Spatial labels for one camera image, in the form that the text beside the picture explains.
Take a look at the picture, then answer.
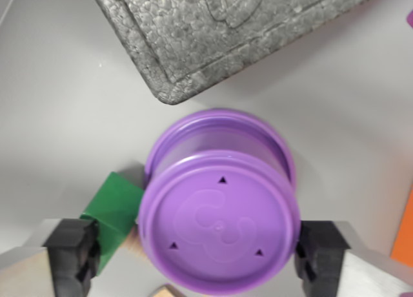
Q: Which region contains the wooden bar with holes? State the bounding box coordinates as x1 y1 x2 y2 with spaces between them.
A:
150 283 182 297

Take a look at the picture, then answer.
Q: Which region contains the long orange rectangular block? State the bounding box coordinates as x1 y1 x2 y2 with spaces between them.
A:
389 183 413 269

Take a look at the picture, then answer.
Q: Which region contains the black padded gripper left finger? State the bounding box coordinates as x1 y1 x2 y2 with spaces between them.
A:
0 218 100 297

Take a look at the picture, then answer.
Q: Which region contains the grey foam block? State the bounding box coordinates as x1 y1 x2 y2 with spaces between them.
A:
87 0 396 106

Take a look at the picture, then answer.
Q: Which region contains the black padded gripper right finger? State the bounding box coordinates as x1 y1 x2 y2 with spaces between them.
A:
293 220 413 297

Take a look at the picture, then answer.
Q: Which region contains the purple plastic cup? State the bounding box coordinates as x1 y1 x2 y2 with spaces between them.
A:
137 108 303 294

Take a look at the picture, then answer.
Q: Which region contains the green-headed wooden bolt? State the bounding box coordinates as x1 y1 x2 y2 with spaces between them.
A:
78 170 146 276

